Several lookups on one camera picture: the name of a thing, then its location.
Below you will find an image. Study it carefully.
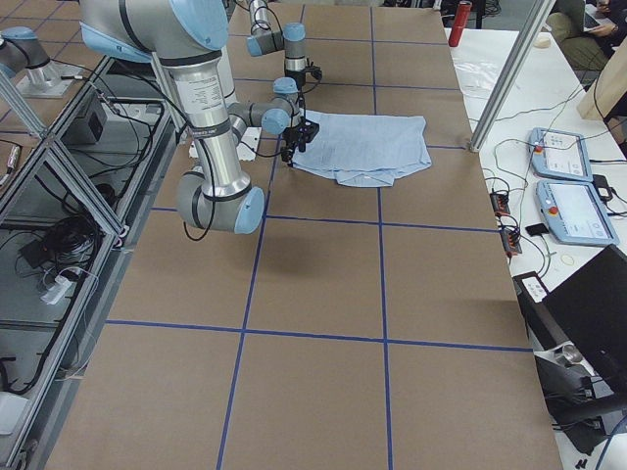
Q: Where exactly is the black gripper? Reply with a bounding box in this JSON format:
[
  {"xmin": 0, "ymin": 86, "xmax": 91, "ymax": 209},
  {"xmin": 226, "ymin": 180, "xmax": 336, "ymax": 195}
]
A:
[
  {"xmin": 280, "ymin": 119, "xmax": 319, "ymax": 167},
  {"xmin": 284, "ymin": 67, "xmax": 323, "ymax": 91}
]

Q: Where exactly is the light blue button shirt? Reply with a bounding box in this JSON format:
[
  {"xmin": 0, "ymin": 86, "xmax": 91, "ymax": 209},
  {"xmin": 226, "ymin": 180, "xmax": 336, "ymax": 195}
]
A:
[{"xmin": 292, "ymin": 112, "xmax": 432, "ymax": 187}]

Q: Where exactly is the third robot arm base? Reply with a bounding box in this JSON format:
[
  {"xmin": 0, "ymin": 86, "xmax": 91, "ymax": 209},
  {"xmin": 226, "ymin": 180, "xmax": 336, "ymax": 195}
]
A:
[{"xmin": 1, "ymin": 26, "xmax": 82, "ymax": 99}]

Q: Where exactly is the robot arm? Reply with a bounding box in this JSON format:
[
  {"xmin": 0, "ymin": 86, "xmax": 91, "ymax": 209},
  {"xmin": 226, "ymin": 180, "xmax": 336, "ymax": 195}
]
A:
[
  {"xmin": 80, "ymin": 1, "xmax": 321, "ymax": 234},
  {"xmin": 246, "ymin": 1, "xmax": 323, "ymax": 93}
]

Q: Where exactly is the red cylinder bottle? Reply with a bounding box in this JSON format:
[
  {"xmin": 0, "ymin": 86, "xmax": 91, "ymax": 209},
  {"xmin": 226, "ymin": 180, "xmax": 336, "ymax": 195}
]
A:
[{"xmin": 448, "ymin": 1, "xmax": 472, "ymax": 48}]

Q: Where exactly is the clear plastic bag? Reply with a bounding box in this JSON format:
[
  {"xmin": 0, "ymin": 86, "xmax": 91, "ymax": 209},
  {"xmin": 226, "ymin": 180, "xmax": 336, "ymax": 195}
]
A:
[{"xmin": 453, "ymin": 58, "xmax": 503, "ymax": 100}]

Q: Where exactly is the white power strip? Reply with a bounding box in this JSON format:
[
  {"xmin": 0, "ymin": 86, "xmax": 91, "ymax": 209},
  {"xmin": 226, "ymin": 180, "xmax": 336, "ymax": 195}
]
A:
[{"xmin": 40, "ymin": 271, "xmax": 77, "ymax": 306}]

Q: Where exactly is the upper teach pendant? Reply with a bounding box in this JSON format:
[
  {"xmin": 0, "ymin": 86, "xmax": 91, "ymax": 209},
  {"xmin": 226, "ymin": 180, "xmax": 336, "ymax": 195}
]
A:
[{"xmin": 529, "ymin": 127, "xmax": 593, "ymax": 182}]

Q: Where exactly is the teach pendant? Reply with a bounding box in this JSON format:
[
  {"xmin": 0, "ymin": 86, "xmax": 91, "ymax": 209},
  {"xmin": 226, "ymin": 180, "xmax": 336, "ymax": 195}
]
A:
[
  {"xmin": 536, "ymin": 179, "xmax": 620, "ymax": 247},
  {"xmin": 529, "ymin": 127, "xmax": 593, "ymax": 182}
]

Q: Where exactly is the lower teach pendant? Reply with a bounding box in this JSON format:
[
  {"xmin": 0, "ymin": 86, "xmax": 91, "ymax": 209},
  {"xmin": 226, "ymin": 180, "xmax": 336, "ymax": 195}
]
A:
[{"xmin": 536, "ymin": 179, "xmax": 620, "ymax": 247}]

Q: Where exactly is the black laptop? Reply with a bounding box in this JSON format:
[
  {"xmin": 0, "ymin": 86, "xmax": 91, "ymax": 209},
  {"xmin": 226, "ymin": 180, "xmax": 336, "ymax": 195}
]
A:
[{"xmin": 543, "ymin": 245, "xmax": 626, "ymax": 391}]

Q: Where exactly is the white camera post base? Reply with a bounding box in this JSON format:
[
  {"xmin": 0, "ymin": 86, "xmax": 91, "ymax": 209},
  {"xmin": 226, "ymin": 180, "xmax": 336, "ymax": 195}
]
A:
[{"xmin": 188, "ymin": 48, "xmax": 260, "ymax": 164}]

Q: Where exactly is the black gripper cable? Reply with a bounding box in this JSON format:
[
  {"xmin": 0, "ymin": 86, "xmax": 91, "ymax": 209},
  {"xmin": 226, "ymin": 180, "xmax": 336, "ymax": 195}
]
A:
[{"xmin": 156, "ymin": 82, "xmax": 310, "ymax": 163}]

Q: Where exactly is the aluminium frame post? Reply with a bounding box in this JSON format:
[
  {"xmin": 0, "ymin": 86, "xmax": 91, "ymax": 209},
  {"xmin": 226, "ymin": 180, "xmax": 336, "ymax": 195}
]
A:
[{"xmin": 468, "ymin": 0, "xmax": 555, "ymax": 153}]

